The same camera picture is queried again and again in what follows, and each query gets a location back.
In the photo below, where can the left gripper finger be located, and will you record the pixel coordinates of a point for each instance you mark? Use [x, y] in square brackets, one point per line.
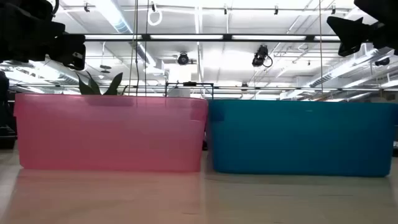
[70, 49]

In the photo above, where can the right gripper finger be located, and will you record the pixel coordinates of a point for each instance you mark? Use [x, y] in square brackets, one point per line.
[349, 26]
[354, 42]

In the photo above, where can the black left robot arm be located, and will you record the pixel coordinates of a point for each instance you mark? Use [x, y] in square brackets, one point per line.
[7, 138]

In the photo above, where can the small black ceiling spotlight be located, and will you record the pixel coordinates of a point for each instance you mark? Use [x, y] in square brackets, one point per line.
[86, 7]
[225, 10]
[333, 9]
[153, 6]
[275, 10]

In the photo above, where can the green plant in white pot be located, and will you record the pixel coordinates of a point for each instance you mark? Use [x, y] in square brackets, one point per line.
[114, 84]

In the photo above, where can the pink plastic bin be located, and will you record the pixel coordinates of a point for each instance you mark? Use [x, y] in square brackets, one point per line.
[109, 133]

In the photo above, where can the blue plastic bin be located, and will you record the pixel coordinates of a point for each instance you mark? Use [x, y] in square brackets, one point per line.
[298, 137]

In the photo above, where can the black overhead light bar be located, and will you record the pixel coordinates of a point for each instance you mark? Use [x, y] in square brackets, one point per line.
[227, 37]

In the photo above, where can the black rectangular stand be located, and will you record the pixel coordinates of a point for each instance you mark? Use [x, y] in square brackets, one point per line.
[189, 83]

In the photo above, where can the silver ventilation duct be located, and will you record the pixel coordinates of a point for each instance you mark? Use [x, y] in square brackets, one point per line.
[329, 79]
[119, 25]

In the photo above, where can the black round ceiling camera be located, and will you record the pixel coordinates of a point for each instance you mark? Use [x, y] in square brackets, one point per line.
[183, 59]

